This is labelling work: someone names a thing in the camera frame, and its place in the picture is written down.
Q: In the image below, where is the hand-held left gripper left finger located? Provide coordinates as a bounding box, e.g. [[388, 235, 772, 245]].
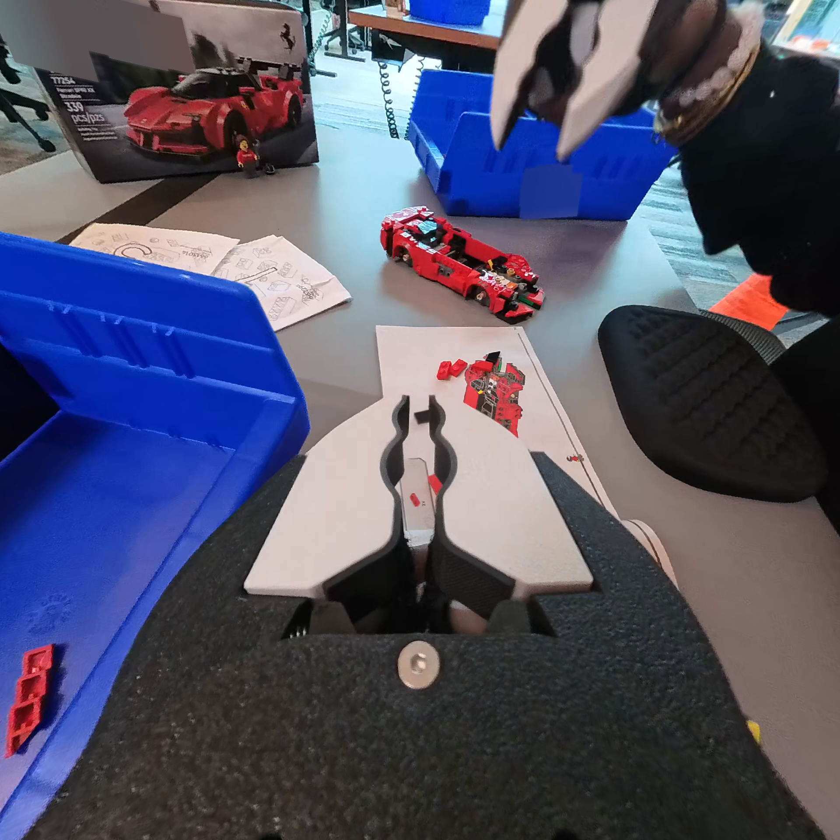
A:
[[243, 394, 417, 621]]

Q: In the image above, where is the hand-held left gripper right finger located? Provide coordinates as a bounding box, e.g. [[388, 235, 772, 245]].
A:
[[425, 394, 596, 621]]

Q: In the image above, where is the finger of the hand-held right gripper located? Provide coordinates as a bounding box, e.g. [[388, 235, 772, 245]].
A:
[[491, 0, 572, 150], [555, 0, 660, 161]]

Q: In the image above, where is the red toy brick car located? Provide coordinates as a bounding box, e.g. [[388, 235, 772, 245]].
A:
[[381, 206, 546, 324]]

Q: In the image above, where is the person's right forearm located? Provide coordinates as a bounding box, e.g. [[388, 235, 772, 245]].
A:
[[676, 46, 840, 316]]

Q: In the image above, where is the person's right hand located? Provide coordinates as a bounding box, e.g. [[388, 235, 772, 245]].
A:
[[646, 0, 729, 99]]

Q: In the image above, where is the blue plastic bin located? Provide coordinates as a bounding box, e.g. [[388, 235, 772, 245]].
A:
[[408, 0, 492, 26], [407, 69, 677, 221], [0, 231, 311, 840]]

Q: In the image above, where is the background office desk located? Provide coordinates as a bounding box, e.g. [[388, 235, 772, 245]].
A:
[[348, 3, 503, 50]]

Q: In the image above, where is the brick instruction booklet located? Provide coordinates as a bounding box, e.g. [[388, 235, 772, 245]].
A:
[[375, 325, 621, 526]]

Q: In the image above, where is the black chair armrest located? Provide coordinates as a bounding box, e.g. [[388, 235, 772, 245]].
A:
[[598, 305, 829, 503]]

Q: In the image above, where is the white printed paper bag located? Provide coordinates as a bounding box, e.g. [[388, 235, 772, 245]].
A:
[[226, 235, 352, 332], [69, 223, 240, 277]]

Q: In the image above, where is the orange sheet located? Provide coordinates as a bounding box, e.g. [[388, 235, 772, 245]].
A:
[[709, 272, 788, 332]]

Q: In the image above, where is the toy car set box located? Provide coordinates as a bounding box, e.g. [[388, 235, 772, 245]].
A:
[[33, 0, 320, 185]]

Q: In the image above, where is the red toy brick strip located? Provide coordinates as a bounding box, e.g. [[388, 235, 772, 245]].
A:
[[5, 644, 56, 759]]

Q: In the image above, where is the beaded wrist bracelet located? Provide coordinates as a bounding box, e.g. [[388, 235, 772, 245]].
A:
[[653, 36, 765, 148]]

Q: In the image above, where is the black coiled cable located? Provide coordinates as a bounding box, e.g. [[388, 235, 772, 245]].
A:
[[377, 52, 424, 140]]

